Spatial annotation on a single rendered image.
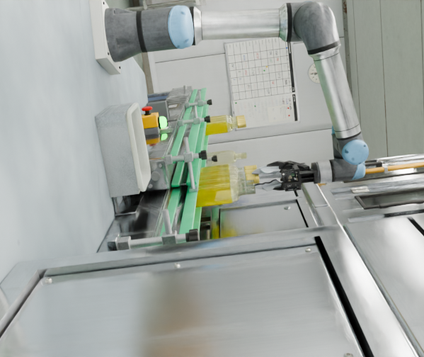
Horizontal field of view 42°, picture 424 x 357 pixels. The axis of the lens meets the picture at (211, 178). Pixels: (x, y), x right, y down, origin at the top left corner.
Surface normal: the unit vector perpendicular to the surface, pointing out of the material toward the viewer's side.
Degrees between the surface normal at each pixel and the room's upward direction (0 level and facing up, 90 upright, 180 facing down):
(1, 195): 0
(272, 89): 90
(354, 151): 90
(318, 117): 90
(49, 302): 90
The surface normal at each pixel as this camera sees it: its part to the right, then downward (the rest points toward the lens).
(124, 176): -0.01, 0.28
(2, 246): 0.99, -0.12
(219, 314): -0.13, -0.95
